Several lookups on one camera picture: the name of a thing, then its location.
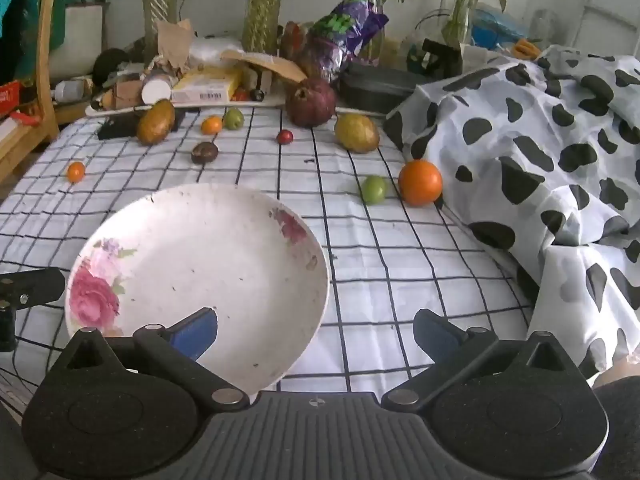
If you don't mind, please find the black angular object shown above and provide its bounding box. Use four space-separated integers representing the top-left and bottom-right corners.
407 39 464 80

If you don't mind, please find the purple plastic bag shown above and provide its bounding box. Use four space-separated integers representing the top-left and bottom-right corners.
300 0 390 83

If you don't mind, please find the black flat ribbed device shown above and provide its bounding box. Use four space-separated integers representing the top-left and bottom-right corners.
97 109 186 141

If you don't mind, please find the dark brown passion fruit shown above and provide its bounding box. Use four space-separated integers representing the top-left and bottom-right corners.
191 141 220 165

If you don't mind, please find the white floral plate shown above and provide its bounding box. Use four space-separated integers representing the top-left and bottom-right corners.
65 183 331 395

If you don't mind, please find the white plastic bag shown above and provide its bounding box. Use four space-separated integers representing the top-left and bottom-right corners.
189 35 246 66

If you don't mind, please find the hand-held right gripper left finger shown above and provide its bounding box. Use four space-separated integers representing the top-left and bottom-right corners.
47 307 251 413

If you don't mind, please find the white cylinder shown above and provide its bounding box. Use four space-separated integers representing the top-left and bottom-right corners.
141 72 173 106

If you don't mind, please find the cow-print blanket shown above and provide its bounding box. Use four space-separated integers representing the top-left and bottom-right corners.
384 45 640 391

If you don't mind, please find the dark red pomegranate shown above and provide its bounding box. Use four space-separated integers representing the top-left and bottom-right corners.
285 78 337 129

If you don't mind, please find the large orange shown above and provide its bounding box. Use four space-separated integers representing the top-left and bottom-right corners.
398 159 444 207

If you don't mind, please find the black round object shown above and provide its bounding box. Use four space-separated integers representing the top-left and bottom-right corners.
93 48 132 86

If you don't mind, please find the yellow mango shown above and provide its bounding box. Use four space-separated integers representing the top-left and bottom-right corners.
334 113 381 155

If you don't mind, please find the blue plastic item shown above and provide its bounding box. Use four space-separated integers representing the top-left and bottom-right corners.
470 7 526 51

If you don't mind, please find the yellow cardboard box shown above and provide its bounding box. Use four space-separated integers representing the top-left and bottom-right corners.
171 66 243 102

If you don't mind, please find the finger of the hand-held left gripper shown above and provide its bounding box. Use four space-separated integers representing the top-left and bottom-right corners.
0 268 67 352

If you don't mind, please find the bamboo plant in vase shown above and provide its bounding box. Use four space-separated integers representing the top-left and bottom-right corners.
440 0 483 50

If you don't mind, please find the twisted glass vase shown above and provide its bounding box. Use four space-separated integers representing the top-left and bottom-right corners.
135 0 182 56
241 0 289 56

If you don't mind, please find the brown mango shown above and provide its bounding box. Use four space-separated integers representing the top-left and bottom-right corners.
136 99 177 146

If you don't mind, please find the white storage container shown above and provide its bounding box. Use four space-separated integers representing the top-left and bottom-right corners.
50 2 109 81

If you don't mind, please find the brown crumpled paper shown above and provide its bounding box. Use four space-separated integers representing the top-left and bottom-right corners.
156 19 197 71

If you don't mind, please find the brown paper envelope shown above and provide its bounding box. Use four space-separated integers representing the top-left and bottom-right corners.
221 50 308 83

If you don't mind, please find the white black-checked bed sheet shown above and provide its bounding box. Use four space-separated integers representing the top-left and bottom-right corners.
0 105 543 411

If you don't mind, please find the person's dark clothing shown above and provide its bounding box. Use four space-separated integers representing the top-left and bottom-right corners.
591 360 640 480

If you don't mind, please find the wooden chair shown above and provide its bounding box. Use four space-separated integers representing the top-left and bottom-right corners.
0 0 62 181

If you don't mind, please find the black zip case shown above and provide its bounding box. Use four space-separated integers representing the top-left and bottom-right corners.
339 62 417 115

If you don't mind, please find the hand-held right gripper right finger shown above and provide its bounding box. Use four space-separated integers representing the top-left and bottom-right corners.
381 308 596 409

